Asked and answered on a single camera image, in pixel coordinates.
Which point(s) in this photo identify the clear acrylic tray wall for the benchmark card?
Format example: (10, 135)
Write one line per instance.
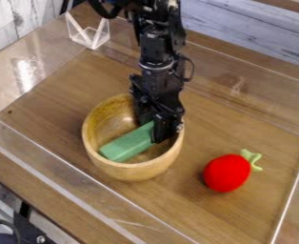
(94, 213)

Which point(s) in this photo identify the brown wooden bowl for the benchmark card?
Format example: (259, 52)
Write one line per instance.
(113, 119)

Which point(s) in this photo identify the black clamp with cable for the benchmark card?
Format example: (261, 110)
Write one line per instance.
(26, 233)

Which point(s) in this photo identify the red plush strawberry toy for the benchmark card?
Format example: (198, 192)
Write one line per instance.
(227, 172)

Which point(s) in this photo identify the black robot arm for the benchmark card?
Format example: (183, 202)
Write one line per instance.
(161, 34)

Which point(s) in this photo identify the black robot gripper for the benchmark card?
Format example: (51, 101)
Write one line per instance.
(155, 89)

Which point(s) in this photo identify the green rectangular block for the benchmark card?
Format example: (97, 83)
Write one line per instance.
(129, 145)

